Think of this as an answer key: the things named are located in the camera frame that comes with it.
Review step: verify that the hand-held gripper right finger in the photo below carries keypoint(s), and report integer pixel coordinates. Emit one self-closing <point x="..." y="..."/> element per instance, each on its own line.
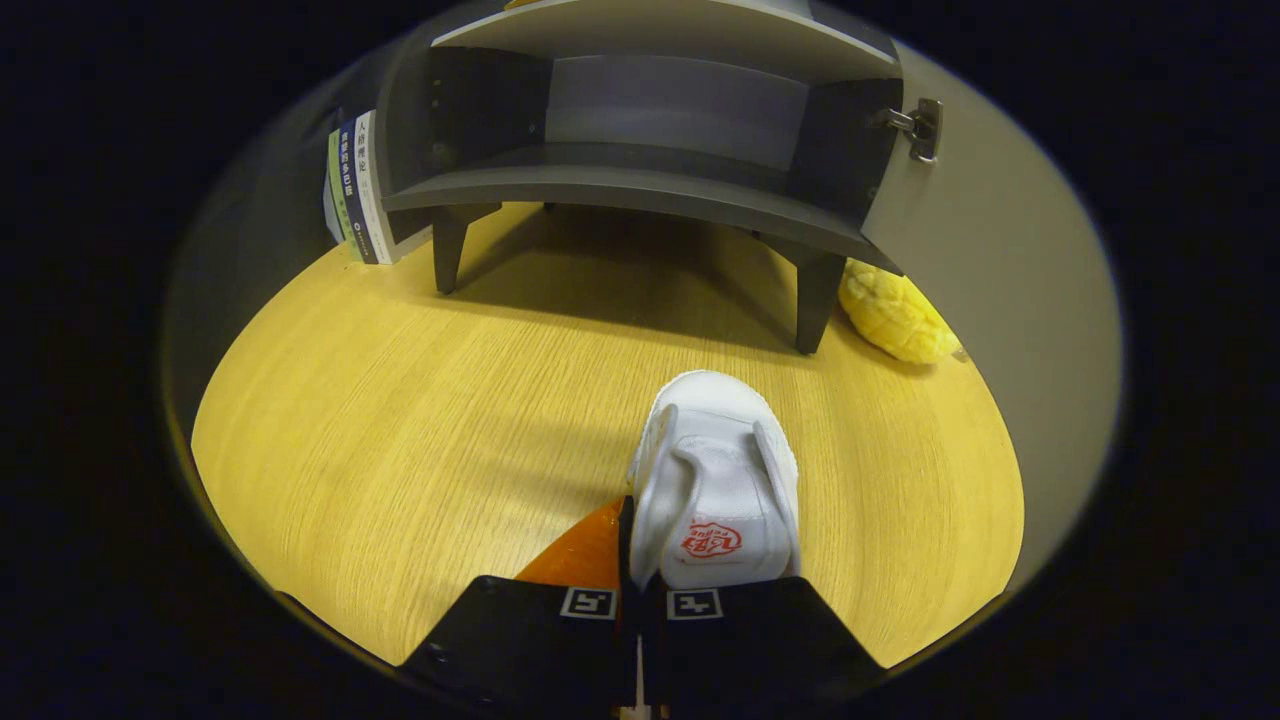
<point x="760" y="640"/>

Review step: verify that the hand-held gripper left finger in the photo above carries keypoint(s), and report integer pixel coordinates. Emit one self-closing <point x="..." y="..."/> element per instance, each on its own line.
<point x="530" y="650"/>

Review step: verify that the white shoe with red logo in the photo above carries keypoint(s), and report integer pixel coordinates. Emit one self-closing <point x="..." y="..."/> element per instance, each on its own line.
<point x="715" y="470"/>

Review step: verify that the grey shoe cabinet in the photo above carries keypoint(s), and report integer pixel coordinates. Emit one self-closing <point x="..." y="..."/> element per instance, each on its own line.
<point x="620" y="185"/>

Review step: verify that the metal door hinge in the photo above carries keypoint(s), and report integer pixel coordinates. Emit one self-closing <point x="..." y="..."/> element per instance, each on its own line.
<point x="925" y="130"/>

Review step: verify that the yellow plush toy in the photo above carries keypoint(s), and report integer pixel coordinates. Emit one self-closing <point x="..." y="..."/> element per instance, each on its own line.
<point x="895" y="315"/>

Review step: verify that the dark blue book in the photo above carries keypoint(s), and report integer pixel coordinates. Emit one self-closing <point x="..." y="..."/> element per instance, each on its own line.
<point x="358" y="210"/>

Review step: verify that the white book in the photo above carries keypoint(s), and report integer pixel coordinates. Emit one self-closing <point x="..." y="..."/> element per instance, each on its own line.
<point x="375" y="200"/>

